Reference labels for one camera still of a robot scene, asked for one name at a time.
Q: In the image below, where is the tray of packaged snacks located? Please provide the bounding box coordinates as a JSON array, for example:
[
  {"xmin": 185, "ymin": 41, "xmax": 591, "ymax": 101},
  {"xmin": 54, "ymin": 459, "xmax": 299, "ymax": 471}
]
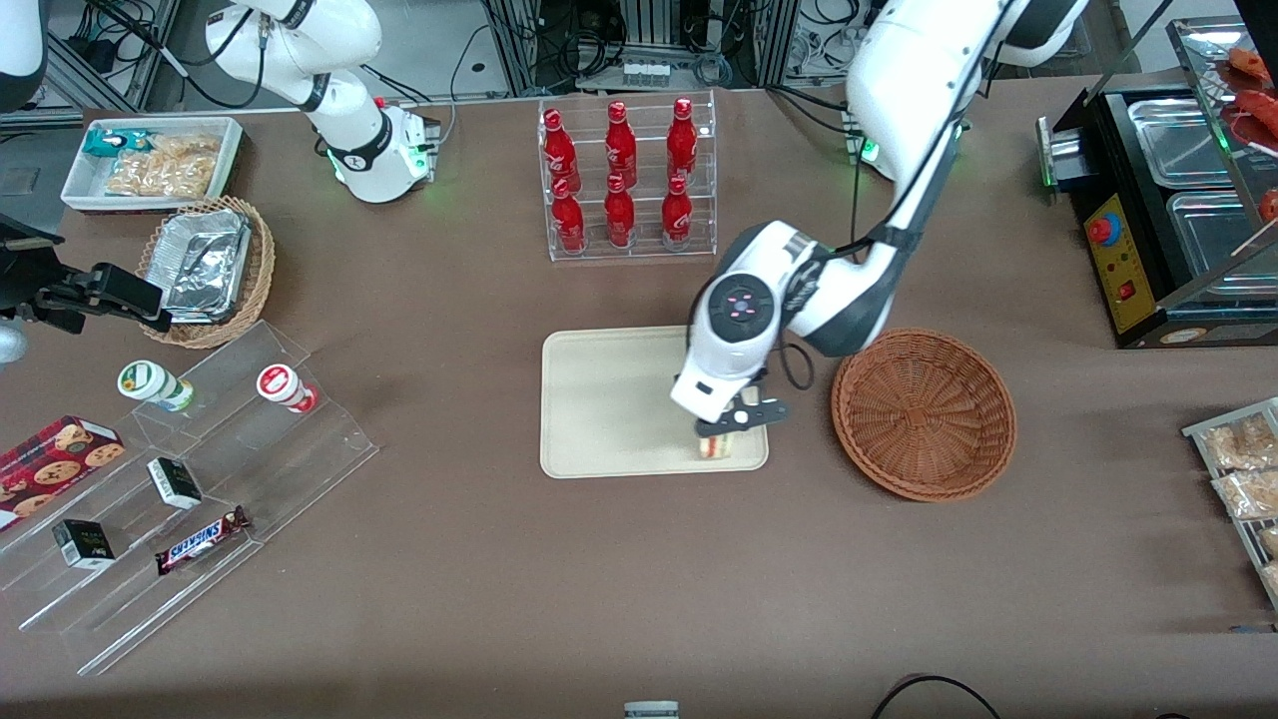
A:
[{"xmin": 1182, "ymin": 396, "xmax": 1278, "ymax": 612}]

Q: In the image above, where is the teal snack packet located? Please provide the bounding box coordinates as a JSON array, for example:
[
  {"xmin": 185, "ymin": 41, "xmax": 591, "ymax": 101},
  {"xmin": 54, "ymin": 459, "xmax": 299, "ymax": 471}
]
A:
[{"xmin": 82, "ymin": 127, "xmax": 153, "ymax": 162}]

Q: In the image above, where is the black hot food display case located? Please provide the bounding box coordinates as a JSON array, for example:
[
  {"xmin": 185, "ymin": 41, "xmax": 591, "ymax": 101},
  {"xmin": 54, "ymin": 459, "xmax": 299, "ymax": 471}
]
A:
[{"xmin": 1036, "ymin": 14, "xmax": 1278, "ymax": 352}]

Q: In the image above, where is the red cookie box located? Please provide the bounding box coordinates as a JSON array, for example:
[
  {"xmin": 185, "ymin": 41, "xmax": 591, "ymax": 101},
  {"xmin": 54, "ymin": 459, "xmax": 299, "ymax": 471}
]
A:
[{"xmin": 0, "ymin": 414, "xmax": 127, "ymax": 532}]

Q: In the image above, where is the clear acrylic tiered shelf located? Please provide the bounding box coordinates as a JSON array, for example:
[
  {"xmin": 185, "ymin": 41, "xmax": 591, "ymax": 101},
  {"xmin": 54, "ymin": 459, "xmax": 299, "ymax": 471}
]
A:
[{"xmin": 0, "ymin": 319, "xmax": 380, "ymax": 677}]

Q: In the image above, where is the green lid cup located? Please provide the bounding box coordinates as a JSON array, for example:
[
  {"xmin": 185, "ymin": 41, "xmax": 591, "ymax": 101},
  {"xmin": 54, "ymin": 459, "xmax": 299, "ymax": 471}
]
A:
[{"xmin": 117, "ymin": 359, "xmax": 197, "ymax": 413}]

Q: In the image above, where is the red lid cup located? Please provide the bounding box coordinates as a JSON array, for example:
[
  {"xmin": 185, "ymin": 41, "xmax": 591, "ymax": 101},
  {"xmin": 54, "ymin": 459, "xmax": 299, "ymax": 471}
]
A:
[{"xmin": 256, "ymin": 363, "xmax": 320, "ymax": 414}]

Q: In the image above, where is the stack of aluminium foil trays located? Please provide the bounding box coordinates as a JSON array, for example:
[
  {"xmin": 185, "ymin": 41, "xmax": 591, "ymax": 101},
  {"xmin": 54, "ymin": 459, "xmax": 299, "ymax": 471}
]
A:
[{"xmin": 159, "ymin": 209, "xmax": 253, "ymax": 324}]

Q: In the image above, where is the steel food pan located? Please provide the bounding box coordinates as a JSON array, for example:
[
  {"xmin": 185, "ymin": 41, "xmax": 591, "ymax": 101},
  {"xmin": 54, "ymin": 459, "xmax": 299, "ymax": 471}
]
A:
[
  {"xmin": 1165, "ymin": 189, "xmax": 1278, "ymax": 302},
  {"xmin": 1126, "ymin": 96, "xmax": 1236, "ymax": 189}
]

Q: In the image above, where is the clear bag of crackers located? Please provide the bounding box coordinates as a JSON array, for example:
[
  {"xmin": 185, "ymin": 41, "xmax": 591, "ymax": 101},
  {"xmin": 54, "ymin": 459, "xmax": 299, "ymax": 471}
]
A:
[{"xmin": 104, "ymin": 134, "xmax": 223, "ymax": 200}]

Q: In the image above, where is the brown wicker basket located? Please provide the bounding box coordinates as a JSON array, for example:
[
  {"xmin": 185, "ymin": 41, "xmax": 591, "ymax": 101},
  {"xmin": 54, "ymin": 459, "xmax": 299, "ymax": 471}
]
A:
[{"xmin": 831, "ymin": 328, "xmax": 1018, "ymax": 503}]

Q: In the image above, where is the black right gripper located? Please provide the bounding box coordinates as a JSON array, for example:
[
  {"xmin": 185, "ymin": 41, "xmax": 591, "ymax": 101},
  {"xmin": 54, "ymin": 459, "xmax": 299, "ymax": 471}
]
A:
[{"xmin": 0, "ymin": 213, "xmax": 174, "ymax": 336}]

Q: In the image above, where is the Snickers chocolate bar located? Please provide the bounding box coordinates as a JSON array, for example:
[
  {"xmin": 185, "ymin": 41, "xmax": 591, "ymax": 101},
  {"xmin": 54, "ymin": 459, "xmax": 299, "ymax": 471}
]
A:
[{"xmin": 154, "ymin": 505, "xmax": 252, "ymax": 576}]

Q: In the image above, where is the red cola bottle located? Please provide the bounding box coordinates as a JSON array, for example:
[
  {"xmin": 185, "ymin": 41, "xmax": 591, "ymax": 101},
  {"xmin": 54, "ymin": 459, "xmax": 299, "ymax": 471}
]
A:
[
  {"xmin": 541, "ymin": 107, "xmax": 581, "ymax": 193},
  {"xmin": 661, "ymin": 175, "xmax": 695, "ymax": 252},
  {"xmin": 605, "ymin": 100, "xmax": 638, "ymax": 187},
  {"xmin": 666, "ymin": 96, "xmax": 699, "ymax": 183},
  {"xmin": 603, "ymin": 173, "xmax": 637, "ymax": 250},
  {"xmin": 550, "ymin": 177, "xmax": 587, "ymax": 254}
]

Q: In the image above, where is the beige plastic tray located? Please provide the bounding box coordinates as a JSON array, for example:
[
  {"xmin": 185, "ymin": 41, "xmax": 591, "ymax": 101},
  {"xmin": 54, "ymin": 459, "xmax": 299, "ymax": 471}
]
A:
[{"xmin": 539, "ymin": 322, "xmax": 771, "ymax": 480}]

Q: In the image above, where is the small black box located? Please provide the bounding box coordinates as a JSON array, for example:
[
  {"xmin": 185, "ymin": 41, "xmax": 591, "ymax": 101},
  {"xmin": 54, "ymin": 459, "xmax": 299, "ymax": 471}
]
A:
[
  {"xmin": 147, "ymin": 456, "xmax": 204, "ymax": 511},
  {"xmin": 51, "ymin": 518, "xmax": 117, "ymax": 571}
]

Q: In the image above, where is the light wicker basket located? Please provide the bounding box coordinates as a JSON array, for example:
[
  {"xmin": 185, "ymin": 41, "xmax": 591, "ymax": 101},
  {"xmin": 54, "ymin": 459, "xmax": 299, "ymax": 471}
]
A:
[{"xmin": 136, "ymin": 195, "xmax": 277, "ymax": 350}]

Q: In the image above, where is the clear acrylic bottle rack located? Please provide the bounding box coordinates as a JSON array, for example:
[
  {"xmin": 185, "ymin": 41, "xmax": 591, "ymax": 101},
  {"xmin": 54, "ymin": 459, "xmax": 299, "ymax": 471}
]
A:
[{"xmin": 538, "ymin": 89, "xmax": 719, "ymax": 264}]

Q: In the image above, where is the white rectangular snack bin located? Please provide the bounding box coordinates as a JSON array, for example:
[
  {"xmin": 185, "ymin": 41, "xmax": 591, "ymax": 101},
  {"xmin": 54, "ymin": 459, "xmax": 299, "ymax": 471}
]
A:
[{"xmin": 60, "ymin": 116, "xmax": 245, "ymax": 215}]

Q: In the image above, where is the black floor cable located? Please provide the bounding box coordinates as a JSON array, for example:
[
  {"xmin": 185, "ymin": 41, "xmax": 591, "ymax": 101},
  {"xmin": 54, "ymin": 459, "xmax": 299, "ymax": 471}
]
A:
[{"xmin": 870, "ymin": 675, "xmax": 1003, "ymax": 719}]

